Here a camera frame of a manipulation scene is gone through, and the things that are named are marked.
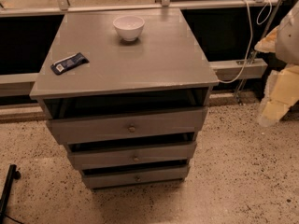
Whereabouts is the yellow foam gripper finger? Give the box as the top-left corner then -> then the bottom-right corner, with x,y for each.
254,27 -> 278,53
257,64 -> 299,127

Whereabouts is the grey top drawer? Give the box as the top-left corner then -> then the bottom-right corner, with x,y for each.
47,107 -> 207,145

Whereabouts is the grey drawer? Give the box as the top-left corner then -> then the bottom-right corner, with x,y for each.
82,165 -> 189,189
47,107 -> 207,145
67,141 -> 196,170

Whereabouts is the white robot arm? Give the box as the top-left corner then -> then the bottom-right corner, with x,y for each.
254,1 -> 299,127

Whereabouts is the grey wooden drawer cabinet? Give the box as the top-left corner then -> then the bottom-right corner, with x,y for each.
30,10 -> 218,178

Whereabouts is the grey bottom drawer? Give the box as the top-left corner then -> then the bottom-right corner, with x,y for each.
82,165 -> 189,189

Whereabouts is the grey middle drawer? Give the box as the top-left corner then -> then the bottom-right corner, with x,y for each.
67,141 -> 196,170

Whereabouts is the diagonal metal strut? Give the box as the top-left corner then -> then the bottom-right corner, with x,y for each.
232,0 -> 284,104

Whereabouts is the white ceramic bowl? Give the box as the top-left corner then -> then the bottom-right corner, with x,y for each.
113,15 -> 145,41

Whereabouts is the dark blue snack wrapper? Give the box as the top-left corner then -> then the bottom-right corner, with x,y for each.
50,52 -> 89,76

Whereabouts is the black stand leg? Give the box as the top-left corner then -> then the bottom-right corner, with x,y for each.
0,164 -> 21,224

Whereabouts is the white hanging cable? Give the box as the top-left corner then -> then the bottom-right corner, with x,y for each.
217,0 -> 273,85

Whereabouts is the metal railing frame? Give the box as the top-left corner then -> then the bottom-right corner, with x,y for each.
0,0 -> 289,98

